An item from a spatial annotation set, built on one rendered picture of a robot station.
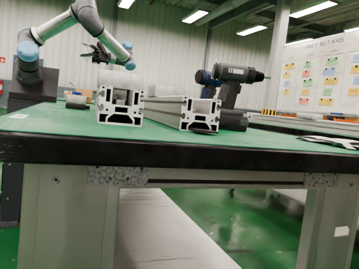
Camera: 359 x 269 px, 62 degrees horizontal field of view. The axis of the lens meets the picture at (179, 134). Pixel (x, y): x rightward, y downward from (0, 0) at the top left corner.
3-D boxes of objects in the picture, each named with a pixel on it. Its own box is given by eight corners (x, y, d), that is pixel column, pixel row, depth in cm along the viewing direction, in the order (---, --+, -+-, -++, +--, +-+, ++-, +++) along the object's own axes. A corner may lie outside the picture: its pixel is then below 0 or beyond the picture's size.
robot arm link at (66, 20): (12, 47, 174) (91, 2, 166) (13, 31, 182) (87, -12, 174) (28, 60, 184) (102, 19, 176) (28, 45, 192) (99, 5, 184)
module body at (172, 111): (134, 113, 147) (136, 96, 146) (154, 116, 150) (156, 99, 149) (179, 130, 71) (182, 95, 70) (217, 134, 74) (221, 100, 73)
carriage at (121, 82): (95, 97, 87) (98, 73, 86) (133, 101, 90) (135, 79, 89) (96, 96, 71) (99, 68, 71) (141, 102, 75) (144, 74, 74)
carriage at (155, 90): (145, 103, 116) (147, 86, 115) (172, 106, 119) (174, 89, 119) (153, 104, 101) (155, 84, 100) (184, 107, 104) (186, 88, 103)
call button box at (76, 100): (67, 107, 131) (68, 93, 130) (90, 110, 133) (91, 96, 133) (65, 108, 123) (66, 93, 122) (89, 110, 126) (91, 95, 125)
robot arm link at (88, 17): (91, 14, 160) (141, 66, 199) (88, 2, 165) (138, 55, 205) (74, 26, 163) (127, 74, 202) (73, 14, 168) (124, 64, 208)
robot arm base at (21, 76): (13, 82, 180) (12, 70, 173) (17, 66, 189) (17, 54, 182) (40, 86, 185) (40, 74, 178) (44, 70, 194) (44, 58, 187)
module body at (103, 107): (94, 110, 142) (96, 92, 141) (116, 112, 145) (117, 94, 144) (96, 123, 65) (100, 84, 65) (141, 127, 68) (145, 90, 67)
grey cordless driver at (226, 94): (204, 126, 104) (212, 63, 102) (259, 132, 106) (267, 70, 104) (208, 128, 96) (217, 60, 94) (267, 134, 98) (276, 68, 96)
